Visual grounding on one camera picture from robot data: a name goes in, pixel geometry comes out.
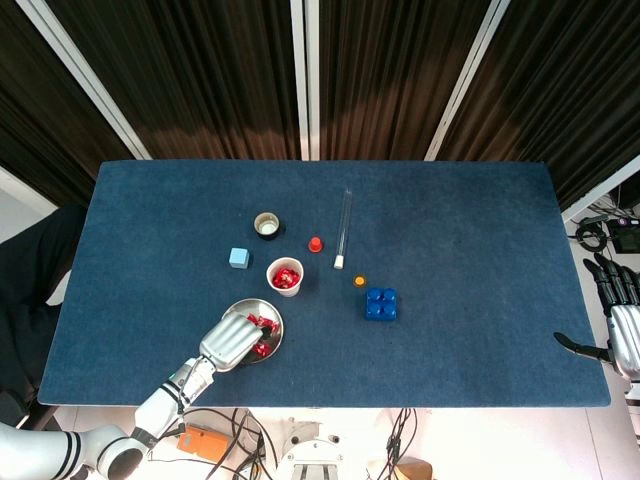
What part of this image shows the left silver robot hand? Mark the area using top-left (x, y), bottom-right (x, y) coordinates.
top-left (198, 311), bottom-right (281, 374)

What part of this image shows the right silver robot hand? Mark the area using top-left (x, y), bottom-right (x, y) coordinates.
top-left (553, 252), bottom-right (640, 379)

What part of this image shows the metal plate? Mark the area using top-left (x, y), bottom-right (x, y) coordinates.
top-left (220, 297), bottom-right (285, 366)

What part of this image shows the white paper cup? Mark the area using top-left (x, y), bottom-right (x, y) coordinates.
top-left (265, 256), bottom-right (305, 298)

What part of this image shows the orange box device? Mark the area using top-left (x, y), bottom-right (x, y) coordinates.
top-left (175, 423), bottom-right (234, 464)

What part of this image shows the black electronic box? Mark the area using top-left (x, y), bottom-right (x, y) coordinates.
top-left (605, 215), bottom-right (640, 254)

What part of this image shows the glass test tube white stopper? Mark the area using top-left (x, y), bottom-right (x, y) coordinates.
top-left (333, 187), bottom-right (354, 271)

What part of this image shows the white robot torso base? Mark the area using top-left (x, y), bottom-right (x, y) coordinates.
top-left (273, 417), bottom-right (347, 480)

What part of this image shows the blue building block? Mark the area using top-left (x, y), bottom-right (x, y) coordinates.
top-left (363, 286), bottom-right (401, 322)

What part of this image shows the blue felt table cover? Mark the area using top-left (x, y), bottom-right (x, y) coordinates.
top-left (37, 159), bottom-right (612, 409)

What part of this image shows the black fabric bundle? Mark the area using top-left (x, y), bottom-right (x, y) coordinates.
top-left (0, 202), bottom-right (90, 431)

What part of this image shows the brown cardboard piece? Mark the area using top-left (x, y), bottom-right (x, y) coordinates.
top-left (366, 457), bottom-right (434, 480)

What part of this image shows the dark brown curtain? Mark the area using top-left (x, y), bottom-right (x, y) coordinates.
top-left (318, 0), bottom-right (494, 161)
top-left (0, 0), bottom-right (137, 207)
top-left (439, 0), bottom-right (640, 211)
top-left (47, 0), bottom-right (301, 161)

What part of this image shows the black cable bundle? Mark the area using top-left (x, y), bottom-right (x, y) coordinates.
top-left (377, 407), bottom-right (419, 480)
top-left (149, 407), bottom-right (280, 480)

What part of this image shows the black coiled cable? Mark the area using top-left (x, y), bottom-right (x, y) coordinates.
top-left (573, 219), bottom-right (609, 252)

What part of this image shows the white frame post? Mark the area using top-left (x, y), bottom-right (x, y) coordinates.
top-left (16, 0), bottom-right (153, 161)
top-left (560, 153), bottom-right (640, 224)
top-left (290, 0), bottom-right (321, 161)
top-left (424, 0), bottom-right (513, 162)

